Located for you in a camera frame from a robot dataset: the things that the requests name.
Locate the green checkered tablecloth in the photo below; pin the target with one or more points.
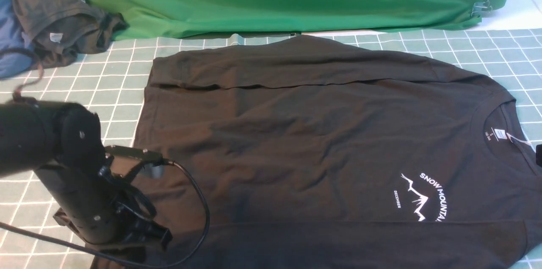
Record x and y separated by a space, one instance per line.
112 84

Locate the blue garment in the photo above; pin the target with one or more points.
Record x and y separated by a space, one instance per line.
16 48

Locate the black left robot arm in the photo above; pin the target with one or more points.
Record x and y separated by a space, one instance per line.
92 183

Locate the dark gray long-sleeved shirt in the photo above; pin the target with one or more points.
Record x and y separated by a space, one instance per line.
313 154

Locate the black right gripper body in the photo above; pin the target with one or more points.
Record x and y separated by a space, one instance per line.
538 153

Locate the metal binder clip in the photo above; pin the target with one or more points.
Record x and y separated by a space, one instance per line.
481 8

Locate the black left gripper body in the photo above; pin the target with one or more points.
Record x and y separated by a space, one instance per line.
104 219

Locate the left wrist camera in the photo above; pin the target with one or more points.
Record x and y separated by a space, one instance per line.
128 162

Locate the dark crumpled garment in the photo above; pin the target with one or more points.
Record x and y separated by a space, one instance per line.
62 29

